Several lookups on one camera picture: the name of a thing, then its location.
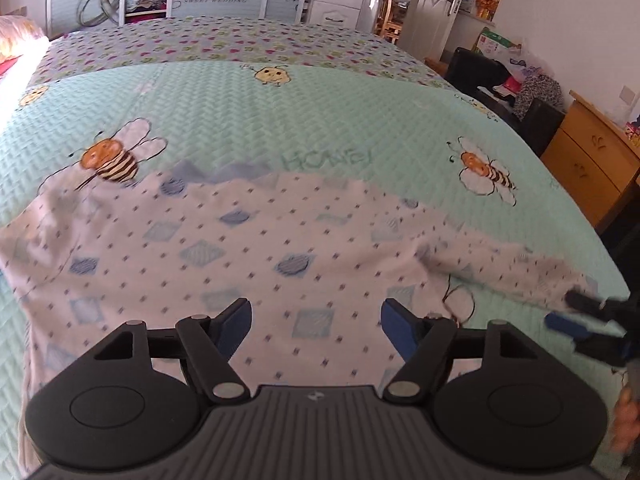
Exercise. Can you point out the person's right hand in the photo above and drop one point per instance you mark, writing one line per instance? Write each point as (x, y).
(627, 420)

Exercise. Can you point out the white and teal wardrobe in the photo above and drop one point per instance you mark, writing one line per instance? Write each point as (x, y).
(220, 5)

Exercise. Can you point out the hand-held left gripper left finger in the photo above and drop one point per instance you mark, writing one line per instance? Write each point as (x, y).
(235, 325)

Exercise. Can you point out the white wall socket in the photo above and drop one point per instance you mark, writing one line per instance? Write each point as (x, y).
(627, 95)

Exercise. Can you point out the white star print shirt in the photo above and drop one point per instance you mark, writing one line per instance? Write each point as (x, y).
(300, 240)

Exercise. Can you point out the wooden dresser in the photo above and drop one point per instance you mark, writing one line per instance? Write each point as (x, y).
(585, 160)

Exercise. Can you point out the wooden chair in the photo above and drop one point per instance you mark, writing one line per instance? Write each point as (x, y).
(392, 22)

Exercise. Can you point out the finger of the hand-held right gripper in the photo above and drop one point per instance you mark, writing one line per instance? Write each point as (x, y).
(587, 304)
(565, 324)

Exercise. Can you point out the dark patterned cloth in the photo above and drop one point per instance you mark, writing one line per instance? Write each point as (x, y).
(540, 92)

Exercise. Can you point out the mint quilted bee bedspread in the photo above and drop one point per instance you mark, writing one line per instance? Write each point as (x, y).
(350, 120)

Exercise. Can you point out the white room door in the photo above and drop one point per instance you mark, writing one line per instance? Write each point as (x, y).
(435, 10)

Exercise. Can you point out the floral duvet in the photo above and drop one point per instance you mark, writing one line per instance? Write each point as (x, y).
(17, 35)

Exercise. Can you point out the red blanket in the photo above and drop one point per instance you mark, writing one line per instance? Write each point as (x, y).
(7, 67)

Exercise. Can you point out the white drawer unit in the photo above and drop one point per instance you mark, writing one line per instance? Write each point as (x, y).
(335, 0)

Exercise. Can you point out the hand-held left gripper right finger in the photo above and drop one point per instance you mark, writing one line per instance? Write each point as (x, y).
(400, 330)

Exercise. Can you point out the black armchair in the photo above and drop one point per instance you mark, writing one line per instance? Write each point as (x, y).
(470, 70)

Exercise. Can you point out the green and white box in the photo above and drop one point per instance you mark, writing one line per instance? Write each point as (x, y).
(492, 42)

